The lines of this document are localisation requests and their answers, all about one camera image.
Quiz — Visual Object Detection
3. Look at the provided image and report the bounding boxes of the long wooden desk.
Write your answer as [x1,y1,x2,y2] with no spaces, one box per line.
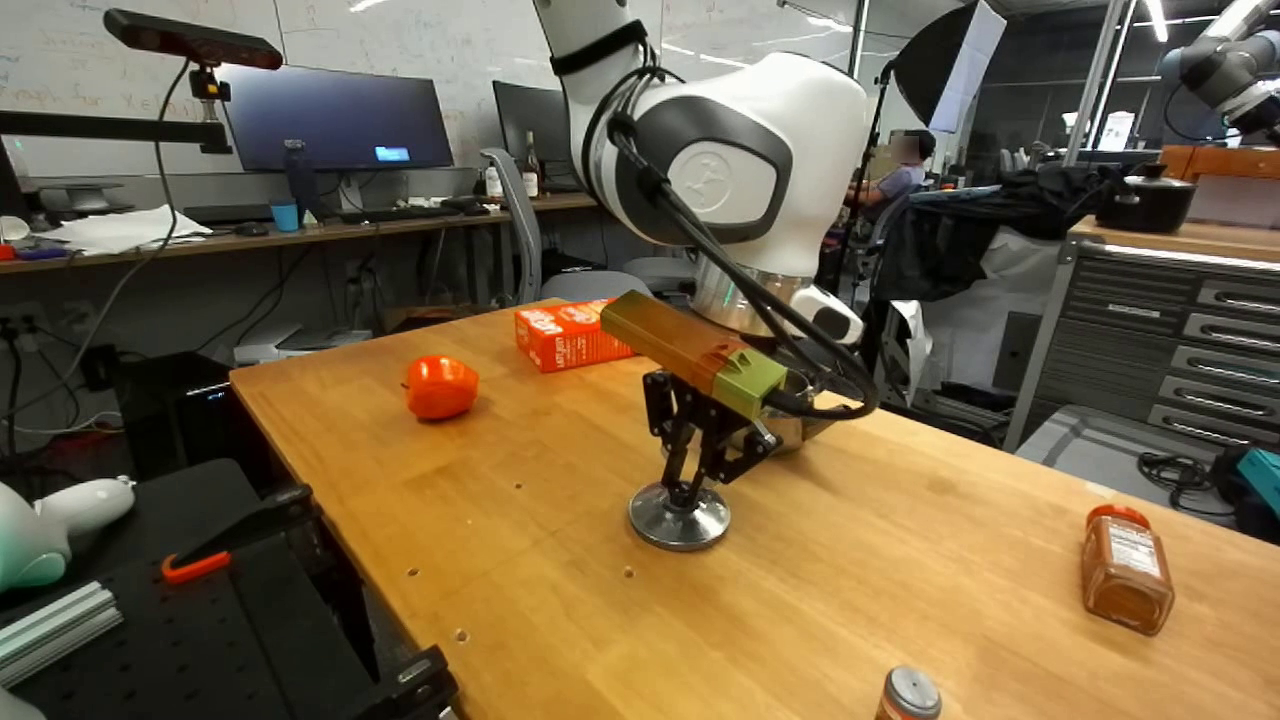
[0,187,602,284]

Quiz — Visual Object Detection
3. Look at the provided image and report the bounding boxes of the distant seated person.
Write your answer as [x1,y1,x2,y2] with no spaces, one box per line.
[850,125,940,223]

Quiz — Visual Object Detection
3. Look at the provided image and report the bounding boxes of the black jacket pile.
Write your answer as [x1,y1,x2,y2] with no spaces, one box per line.
[872,156,1155,307]

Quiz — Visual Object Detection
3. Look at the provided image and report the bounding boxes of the grey drawer cabinet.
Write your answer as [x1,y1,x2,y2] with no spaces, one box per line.
[1003,215,1280,463]

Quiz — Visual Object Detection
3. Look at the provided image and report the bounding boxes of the large lit computer monitor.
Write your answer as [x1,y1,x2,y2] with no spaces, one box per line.
[217,68,461,213]

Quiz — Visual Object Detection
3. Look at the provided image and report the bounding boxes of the black studio light panel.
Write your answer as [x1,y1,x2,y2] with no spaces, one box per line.
[881,0,1013,133]

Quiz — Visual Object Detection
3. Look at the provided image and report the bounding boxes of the black stereo camera bar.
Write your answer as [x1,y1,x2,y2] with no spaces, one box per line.
[101,3,287,75]

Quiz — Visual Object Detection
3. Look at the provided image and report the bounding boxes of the orange-red toy tomato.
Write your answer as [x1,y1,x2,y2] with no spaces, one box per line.
[399,348,484,427]

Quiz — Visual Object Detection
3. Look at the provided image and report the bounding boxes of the wooden shelf board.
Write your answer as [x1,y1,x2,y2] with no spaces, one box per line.
[1155,140,1280,187]

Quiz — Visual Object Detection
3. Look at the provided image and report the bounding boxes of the teal case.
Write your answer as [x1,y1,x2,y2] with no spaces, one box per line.
[1228,445,1280,519]

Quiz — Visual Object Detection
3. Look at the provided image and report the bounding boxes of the black computer case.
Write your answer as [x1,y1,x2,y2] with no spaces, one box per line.
[112,348,259,481]

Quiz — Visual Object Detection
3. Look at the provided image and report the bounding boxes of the small dark computer monitor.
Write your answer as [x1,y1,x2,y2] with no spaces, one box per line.
[487,75,581,176]

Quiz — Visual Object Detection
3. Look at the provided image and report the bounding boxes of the aluminium extrusion rail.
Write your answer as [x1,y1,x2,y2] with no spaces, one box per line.
[0,574,128,693]

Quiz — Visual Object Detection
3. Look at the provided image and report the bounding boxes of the orange Late July cracker box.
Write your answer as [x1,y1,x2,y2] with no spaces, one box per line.
[512,297,638,374]

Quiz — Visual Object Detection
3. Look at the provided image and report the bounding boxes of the black cooking pot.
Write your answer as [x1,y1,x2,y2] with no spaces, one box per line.
[1093,171,1199,239]

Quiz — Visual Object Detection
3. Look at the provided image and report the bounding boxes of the silver metal kettle lid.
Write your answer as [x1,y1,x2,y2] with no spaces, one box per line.
[624,481,735,555]

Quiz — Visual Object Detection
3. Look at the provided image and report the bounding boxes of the orange spice jar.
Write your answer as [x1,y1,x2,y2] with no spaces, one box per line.
[1074,499,1180,638]

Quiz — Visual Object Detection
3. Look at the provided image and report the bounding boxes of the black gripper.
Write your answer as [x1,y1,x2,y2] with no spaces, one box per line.
[644,370,789,514]

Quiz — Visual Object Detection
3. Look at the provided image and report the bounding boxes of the white paper stack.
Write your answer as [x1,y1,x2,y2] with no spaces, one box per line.
[51,203,217,254]

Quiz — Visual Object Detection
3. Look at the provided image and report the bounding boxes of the gold wrist camera bar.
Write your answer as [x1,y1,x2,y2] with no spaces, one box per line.
[594,286,790,417]

